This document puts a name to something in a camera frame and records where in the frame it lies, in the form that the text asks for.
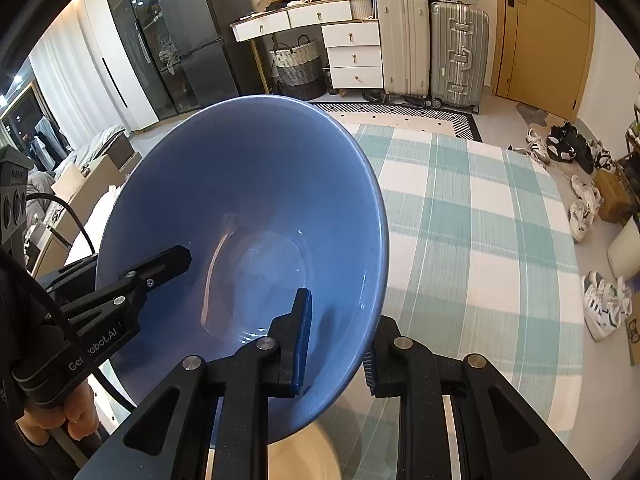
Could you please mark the cream plate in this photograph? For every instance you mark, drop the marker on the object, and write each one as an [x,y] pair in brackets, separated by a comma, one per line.
[305,455]

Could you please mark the white trash bin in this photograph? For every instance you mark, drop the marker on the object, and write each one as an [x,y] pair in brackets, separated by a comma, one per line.
[625,250]

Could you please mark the silver suitcase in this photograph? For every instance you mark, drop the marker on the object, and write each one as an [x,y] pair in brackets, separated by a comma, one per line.
[457,55]

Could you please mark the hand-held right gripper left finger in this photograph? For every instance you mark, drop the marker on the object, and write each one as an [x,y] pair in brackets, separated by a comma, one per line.
[301,350]

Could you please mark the cardboard box with cat print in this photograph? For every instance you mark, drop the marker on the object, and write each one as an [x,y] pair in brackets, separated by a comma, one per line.
[634,325]

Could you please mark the scattered pile of sneakers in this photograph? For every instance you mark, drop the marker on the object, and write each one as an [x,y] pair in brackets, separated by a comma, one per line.
[560,140]

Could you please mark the dark glass display cabinet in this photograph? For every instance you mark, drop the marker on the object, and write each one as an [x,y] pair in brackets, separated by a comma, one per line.
[145,60]

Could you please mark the wooden door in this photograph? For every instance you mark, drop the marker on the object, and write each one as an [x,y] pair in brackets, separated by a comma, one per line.
[550,35]

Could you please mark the white vanity desk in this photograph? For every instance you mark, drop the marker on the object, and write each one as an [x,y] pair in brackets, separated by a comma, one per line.
[310,12]

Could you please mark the black and white patterned rug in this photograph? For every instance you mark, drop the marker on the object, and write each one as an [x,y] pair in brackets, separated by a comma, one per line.
[400,110]

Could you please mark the small brown mat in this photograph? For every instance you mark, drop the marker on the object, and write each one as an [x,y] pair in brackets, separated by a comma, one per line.
[531,115]

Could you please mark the dark grey fridge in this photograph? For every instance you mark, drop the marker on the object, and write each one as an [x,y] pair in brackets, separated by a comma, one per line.
[200,35]

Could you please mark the person's left hand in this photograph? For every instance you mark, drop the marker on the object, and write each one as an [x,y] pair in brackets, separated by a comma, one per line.
[75,410]

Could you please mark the grey sofa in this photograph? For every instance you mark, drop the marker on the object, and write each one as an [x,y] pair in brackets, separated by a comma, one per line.
[100,145]

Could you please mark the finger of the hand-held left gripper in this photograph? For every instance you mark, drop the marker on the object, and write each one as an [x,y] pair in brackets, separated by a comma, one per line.
[70,272]
[160,266]

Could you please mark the white drawer chest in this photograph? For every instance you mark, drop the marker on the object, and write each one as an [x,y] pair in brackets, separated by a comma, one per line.
[352,55]

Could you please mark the white wardrobe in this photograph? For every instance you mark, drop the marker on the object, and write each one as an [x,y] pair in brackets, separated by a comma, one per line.
[115,75]

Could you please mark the tan cardboard box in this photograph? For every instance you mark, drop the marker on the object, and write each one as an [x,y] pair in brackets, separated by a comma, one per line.
[90,180]

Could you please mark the small brown cardboard box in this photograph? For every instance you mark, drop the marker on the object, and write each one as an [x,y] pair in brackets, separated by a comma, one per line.
[612,195]

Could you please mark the open cardboard box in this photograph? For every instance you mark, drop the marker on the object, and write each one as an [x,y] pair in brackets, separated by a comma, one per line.
[274,1]

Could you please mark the blue bowl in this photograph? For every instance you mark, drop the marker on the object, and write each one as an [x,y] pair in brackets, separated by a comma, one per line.
[240,185]

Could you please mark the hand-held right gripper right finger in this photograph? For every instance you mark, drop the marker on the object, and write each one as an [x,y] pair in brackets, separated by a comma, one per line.
[370,370]

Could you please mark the white curtain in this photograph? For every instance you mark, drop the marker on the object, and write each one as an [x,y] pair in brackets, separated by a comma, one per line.
[65,85]

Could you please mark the white suitcase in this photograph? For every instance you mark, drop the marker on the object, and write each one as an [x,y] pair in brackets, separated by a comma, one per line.
[402,45]

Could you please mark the metal shoe rack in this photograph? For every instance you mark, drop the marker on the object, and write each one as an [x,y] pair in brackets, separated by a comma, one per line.
[632,160]

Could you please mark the white and green sneaker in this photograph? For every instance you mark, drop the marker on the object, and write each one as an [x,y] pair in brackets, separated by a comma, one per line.
[607,317]
[600,290]

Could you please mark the woven laundry basket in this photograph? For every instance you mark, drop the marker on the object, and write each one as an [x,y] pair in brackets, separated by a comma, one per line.
[297,70]

